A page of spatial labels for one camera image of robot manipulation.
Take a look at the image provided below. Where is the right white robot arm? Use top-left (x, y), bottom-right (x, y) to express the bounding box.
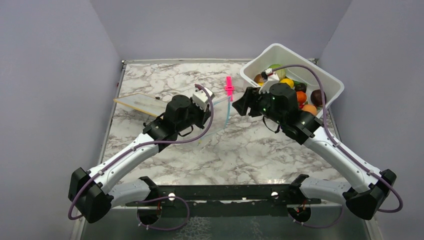
top-left (232, 83), bottom-right (397, 220)

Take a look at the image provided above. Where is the white plastic bin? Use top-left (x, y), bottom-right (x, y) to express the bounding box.
top-left (239, 43), bottom-right (345, 119)

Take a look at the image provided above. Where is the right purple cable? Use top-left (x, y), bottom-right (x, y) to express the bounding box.
top-left (269, 63), bottom-right (404, 214)

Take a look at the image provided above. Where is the clear zip top bag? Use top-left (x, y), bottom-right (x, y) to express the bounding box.
top-left (197, 96), bottom-right (231, 146)

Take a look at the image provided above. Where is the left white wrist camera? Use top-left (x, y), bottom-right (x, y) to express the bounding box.
top-left (192, 87), bottom-right (215, 112)

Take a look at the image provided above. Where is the black metal base rail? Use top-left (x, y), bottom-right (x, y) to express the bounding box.
top-left (126, 180), bottom-right (322, 218)

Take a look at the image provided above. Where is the pink plastic clip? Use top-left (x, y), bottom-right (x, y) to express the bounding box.
top-left (224, 76), bottom-right (235, 102)

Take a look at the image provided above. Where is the peach toy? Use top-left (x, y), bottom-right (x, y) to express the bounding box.
top-left (301, 104), bottom-right (318, 116)

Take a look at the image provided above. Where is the orange pumpkin toy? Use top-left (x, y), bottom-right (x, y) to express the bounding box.
top-left (296, 91), bottom-right (307, 108)

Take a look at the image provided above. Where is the green cabbage toy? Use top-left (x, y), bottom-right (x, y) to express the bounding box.
top-left (268, 64), bottom-right (286, 80)

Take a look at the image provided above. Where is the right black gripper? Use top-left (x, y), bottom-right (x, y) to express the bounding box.
top-left (233, 86), bottom-right (285, 126)

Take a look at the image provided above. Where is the dark avocado toy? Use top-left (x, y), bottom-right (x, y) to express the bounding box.
top-left (294, 83), bottom-right (307, 93)

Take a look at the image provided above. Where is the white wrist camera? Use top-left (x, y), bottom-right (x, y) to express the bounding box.
top-left (192, 87), bottom-right (215, 112)
top-left (259, 68), bottom-right (280, 94)

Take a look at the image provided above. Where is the purple cable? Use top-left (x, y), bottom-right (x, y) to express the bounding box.
top-left (67, 83), bottom-right (216, 221)
top-left (269, 63), bottom-right (404, 214)

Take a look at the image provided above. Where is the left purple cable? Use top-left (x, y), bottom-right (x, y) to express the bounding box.
top-left (67, 83), bottom-right (216, 221)

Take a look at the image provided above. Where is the dark maroon plum toy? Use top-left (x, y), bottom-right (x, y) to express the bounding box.
top-left (310, 89), bottom-right (327, 107)

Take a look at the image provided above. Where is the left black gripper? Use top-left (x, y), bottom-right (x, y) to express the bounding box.
top-left (176, 97), bottom-right (214, 133)

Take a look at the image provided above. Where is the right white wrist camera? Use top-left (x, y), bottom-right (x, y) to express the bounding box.
top-left (259, 68), bottom-right (280, 94)

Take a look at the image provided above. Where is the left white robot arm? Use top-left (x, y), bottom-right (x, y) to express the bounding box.
top-left (67, 94), bottom-right (215, 223)

